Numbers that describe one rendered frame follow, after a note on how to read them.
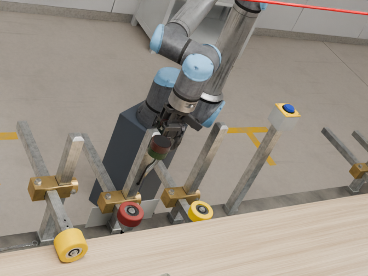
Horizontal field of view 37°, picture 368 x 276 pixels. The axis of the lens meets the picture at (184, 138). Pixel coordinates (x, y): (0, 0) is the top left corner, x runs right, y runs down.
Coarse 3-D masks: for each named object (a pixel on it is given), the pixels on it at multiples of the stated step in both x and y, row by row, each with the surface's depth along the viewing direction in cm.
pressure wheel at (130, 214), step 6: (126, 204) 174; (132, 204) 175; (138, 204) 176; (120, 210) 171; (126, 210) 172; (132, 210) 172; (138, 210) 174; (120, 216) 171; (126, 216) 170; (132, 216) 171; (138, 216) 172; (120, 222) 171; (126, 222) 170; (132, 222) 170; (138, 222) 172
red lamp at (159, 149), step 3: (162, 135) 166; (153, 141) 162; (150, 144) 164; (153, 144) 162; (153, 147) 162; (156, 147) 162; (159, 147) 161; (162, 147) 162; (168, 147) 163; (153, 150) 163; (156, 150) 162; (159, 150) 162; (162, 150) 162; (165, 150) 162; (168, 150) 164; (162, 153) 163
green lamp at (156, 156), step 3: (150, 147) 164; (147, 150) 165; (150, 150) 164; (150, 153) 164; (153, 153) 163; (156, 153) 163; (165, 153) 164; (153, 156) 164; (156, 156) 163; (159, 156) 163; (162, 156) 164; (165, 156) 165; (159, 159) 164; (162, 159) 165
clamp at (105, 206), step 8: (104, 192) 180; (112, 192) 181; (120, 192) 182; (104, 200) 177; (112, 200) 178; (120, 200) 179; (128, 200) 181; (136, 200) 183; (104, 208) 177; (112, 208) 179
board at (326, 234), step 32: (192, 224) 178; (224, 224) 184; (256, 224) 189; (288, 224) 195; (320, 224) 202; (352, 224) 209; (0, 256) 144; (32, 256) 147; (96, 256) 155; (128, 256) 159; (160, 256) 163; (192, 256) 168; (224, 256) 172; (256, 256) 177; (288, 256) 183; (320, 256) 188; (352, 256) 194
